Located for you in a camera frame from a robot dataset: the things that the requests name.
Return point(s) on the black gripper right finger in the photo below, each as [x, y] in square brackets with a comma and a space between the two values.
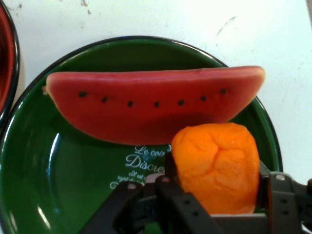
[282, 200]

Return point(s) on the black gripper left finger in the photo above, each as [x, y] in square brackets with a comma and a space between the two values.
[175, 202]

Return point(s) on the orange toy fruit piece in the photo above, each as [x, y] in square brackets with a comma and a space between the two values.
[217, 168]

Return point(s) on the toy watermelon slice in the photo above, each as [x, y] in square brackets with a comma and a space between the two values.
[151, 102]

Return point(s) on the dark green plate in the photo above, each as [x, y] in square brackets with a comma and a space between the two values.
[61, 158]

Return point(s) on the red plate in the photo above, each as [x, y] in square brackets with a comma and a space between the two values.
[8, 65]

